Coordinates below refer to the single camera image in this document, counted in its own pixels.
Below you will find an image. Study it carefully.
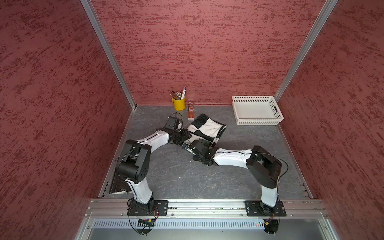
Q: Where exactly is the black white checkered pillowcase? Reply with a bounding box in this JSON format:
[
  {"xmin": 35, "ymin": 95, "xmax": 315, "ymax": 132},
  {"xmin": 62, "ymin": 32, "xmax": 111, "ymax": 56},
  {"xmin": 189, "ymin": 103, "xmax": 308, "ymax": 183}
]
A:
[{"xmin": 184, "ymin": 114, "xmax": 227, "ymax": 145}]

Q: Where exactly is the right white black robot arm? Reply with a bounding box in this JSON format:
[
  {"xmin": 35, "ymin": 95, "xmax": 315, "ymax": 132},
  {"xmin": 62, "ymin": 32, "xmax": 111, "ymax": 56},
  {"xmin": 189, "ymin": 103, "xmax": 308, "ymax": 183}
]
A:
[{"xmin": 189, "ymin": 140, "xmax": 282, "ymax": 217}]

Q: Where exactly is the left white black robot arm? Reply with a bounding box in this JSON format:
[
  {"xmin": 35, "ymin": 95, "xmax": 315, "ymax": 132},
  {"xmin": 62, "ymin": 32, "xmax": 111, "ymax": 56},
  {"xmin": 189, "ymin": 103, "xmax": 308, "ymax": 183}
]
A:
[{"xmin": 116, "ymin": 128, "xmax": 192, "ymax": 214}]

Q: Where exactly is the yellow pencil cup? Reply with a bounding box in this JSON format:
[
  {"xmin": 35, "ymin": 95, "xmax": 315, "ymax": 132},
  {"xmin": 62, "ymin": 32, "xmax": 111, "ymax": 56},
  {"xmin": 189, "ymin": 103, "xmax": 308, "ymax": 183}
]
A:
[{"xmin": 172, "ymin": 98, "xmax": 186, "ymax": 111}]

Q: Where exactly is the bundle of pencils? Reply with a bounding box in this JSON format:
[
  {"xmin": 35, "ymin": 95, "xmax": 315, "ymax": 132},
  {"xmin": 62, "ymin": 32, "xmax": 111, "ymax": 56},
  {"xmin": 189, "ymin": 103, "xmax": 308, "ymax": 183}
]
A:
[{"xmin": 169, "ymin": 87, "xmax": 187, "ymax": 100}]

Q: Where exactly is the white perforated plastic basket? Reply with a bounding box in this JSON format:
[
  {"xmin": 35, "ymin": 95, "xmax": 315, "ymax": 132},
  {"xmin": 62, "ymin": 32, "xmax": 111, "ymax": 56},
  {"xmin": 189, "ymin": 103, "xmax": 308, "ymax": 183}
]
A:
[{"xmin": 232, "ymin": 96, "xmax": 284, "ymax": 126}]

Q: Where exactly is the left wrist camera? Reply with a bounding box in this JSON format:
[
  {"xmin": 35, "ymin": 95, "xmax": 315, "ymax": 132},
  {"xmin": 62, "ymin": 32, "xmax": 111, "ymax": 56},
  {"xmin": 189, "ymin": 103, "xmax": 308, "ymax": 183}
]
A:
[{"xmin": 165, "ymin": 116, "xmax": 183, "ymax": 131}]

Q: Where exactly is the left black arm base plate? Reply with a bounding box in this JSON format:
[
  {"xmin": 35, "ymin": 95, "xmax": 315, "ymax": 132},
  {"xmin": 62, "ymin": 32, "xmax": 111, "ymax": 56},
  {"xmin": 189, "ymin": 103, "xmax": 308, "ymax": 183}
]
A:
[{"xmin": 128, "ymin": 200, "xmax": 169, "ymax": 217}]

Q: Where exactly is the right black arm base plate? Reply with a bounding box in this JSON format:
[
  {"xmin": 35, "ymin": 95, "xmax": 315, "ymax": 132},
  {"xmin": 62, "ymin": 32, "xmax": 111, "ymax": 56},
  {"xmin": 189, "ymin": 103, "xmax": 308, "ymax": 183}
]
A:
[{"xmin": 245, "ymin": 200, "xmax": 287, "ymax": 217}]

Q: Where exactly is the aluminium front rail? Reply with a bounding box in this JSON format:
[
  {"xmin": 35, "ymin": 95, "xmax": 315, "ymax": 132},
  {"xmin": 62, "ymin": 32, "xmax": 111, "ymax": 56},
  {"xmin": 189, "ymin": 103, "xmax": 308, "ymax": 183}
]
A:
[{"xmin": 85, "ymin": 199, "xmax": 330, "ymax": 219}]

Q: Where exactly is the left aluminium corner post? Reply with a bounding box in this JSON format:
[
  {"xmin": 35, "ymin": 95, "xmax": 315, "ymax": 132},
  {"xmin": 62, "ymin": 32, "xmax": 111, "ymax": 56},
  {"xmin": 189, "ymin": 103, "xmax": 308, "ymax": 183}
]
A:
[{"xmin": 81, "ymin": 0, "xmax": 137, "ymax": 111}]

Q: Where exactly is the aluminium corner post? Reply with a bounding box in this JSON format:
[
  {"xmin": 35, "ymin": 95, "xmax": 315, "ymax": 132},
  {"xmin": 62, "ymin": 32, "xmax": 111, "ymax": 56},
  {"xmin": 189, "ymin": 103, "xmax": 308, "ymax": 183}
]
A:
[
  {"xmin": 275, "ymin": 0, "xmax": 338, "ymax": 102},
  {"xmin": 81, "ymin": 0, "xmax": 137, "ymax": 111}
]

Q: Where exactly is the right aluminium corner post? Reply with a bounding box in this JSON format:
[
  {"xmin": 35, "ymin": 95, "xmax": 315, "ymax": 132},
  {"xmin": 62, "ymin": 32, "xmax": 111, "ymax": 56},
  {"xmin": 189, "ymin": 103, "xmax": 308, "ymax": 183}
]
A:
[{"xmin": 275, "ymin": 0, "xmax": 338, "ymax": 102}]

